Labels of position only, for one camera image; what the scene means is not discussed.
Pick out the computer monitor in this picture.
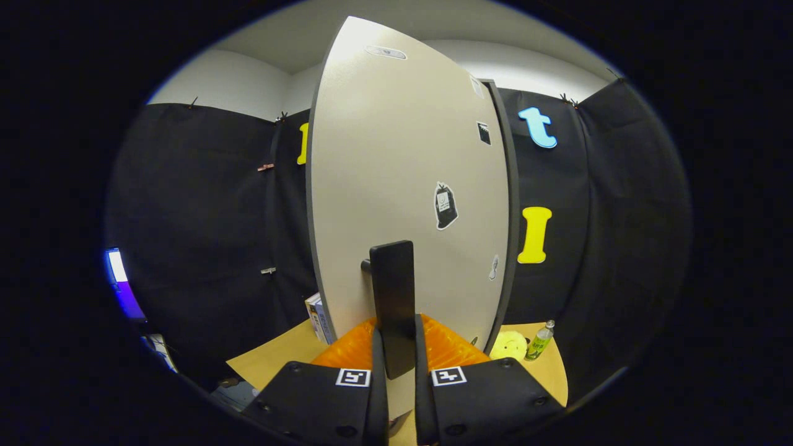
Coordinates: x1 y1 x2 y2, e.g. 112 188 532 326
104 248 148 321

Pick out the black door handle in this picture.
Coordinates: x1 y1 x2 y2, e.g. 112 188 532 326
361 240 417 380

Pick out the black backdrop cloth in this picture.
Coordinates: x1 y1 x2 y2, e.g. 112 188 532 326
105 77 693 403

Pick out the white spine book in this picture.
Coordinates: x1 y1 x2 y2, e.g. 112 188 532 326
305 292 323 338

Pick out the green drink bottle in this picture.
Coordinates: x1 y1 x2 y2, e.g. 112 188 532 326
525 320 556 362

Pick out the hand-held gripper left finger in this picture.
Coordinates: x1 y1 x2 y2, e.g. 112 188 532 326
242 315 390 446

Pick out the dark grey shoe cabinet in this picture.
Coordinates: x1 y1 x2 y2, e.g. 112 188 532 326
480 79 521 354

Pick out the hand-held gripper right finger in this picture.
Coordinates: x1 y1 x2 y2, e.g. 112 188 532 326
414 313 567 446

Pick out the blue book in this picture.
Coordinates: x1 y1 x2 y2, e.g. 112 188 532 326
315 300 336 345

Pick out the yellow plush toy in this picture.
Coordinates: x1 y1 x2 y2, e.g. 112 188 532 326
489 331 528 362

